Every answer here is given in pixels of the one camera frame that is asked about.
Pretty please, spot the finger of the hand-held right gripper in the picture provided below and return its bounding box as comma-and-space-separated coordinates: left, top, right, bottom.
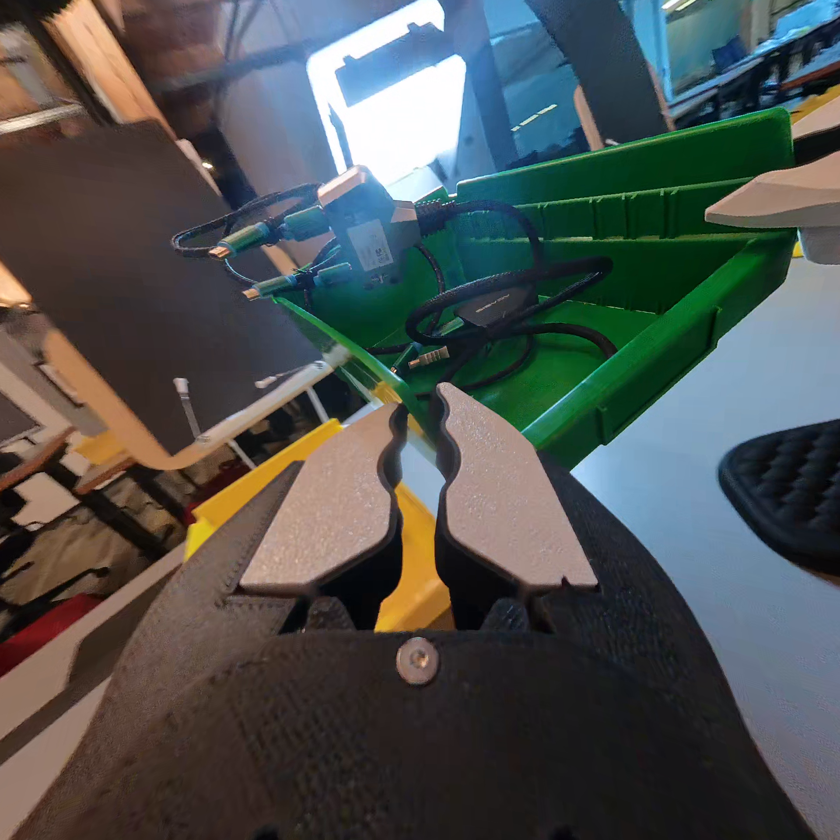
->
789, 105, 840, 166
704, 152, 840, 265

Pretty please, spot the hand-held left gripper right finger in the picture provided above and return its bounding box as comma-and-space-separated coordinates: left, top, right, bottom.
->
428, 382, 599, 599

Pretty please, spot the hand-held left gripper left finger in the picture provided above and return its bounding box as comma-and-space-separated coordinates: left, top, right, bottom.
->
238, 402, 409, 596

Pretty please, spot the yellow plastic bin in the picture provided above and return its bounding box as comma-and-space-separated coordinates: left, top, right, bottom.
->
184, 384, 455, 632

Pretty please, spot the green plastic bin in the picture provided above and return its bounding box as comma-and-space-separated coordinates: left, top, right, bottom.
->
272, 107, 798, 470

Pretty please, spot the background desk with black legs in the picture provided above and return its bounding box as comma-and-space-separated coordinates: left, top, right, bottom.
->
666, 26, 840, 126

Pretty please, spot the white desk stand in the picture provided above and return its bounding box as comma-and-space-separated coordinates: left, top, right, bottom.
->
172, 348, 352, 470

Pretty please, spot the black textured wrist rest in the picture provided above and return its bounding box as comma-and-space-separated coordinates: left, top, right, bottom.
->
717, 419, 840, 578

